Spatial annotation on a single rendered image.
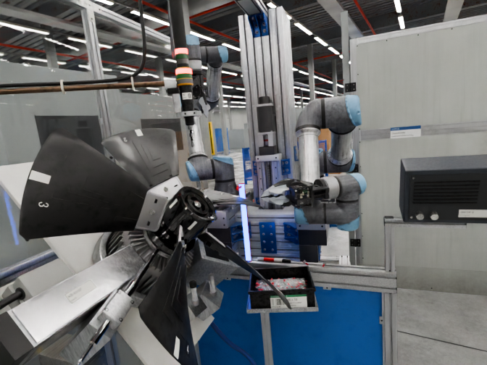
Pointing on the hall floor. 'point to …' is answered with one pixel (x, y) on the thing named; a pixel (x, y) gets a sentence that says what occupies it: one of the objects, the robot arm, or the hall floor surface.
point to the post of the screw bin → (267, 338)
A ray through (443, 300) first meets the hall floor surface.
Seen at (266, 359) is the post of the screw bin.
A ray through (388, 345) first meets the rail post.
